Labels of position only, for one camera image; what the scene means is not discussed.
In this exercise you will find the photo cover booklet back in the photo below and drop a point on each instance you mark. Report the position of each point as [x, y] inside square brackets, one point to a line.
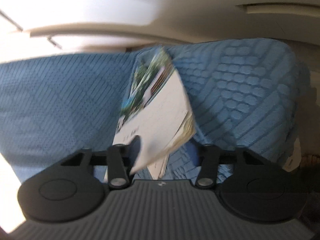
[156, 111]

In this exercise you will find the blue textured sofa cover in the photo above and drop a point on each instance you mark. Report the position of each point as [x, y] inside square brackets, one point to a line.
[243, 93]

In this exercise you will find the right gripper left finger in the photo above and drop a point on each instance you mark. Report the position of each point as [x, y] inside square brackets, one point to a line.
[120, 161]

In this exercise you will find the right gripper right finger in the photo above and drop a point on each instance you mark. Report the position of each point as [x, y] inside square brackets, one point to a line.
[209, 159]

